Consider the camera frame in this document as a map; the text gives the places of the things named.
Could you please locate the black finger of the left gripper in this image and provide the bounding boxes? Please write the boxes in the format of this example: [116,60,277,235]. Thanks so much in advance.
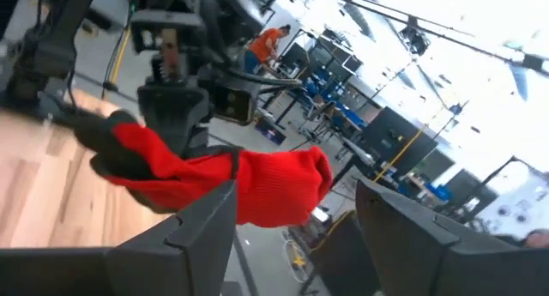
[184,146,241,180]
[137,86,210,158]

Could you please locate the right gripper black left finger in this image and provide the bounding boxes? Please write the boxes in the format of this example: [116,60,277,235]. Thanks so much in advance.
[105,178,238,296]

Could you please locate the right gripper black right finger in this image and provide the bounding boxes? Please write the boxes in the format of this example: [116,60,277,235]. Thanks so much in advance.
[354,178,549,296]

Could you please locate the red and black garden glove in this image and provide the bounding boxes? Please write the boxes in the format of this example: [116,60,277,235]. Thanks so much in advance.
[73,109,335,229]

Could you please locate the blue floor box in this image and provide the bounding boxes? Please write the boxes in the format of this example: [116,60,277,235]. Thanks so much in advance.
[254,114,288,147]

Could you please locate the black computer box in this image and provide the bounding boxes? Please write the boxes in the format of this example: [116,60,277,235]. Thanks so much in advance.
[308,209,383,296]

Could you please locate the person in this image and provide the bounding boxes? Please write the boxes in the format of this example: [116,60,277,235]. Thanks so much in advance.
[522,228,549,250]
[243,24,293,76]

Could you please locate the large black monitor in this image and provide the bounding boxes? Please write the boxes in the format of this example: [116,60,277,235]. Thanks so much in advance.
[361,106,440,171]

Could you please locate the blue storage bins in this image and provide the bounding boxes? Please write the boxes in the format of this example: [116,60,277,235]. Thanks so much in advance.
[329,100,368,130]

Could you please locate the black desk monitor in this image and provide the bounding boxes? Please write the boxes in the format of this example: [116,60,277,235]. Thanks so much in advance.
[308,29,365,76]

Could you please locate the black overhead light bar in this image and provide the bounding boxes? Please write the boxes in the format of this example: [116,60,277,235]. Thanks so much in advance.
[305,0,549,79]

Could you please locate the yellow cord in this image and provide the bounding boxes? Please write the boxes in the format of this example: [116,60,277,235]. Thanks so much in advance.
[107,25,132,88]

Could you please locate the yellow hanging cable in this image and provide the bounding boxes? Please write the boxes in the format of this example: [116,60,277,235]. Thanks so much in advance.
[371,124,429,184]

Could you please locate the white cable bundle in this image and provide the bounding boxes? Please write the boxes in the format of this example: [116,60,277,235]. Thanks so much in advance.
[280,228,312,285]

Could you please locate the black overhead camera with cable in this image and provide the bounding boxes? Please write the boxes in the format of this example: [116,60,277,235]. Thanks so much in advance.
[398,24,432,57]

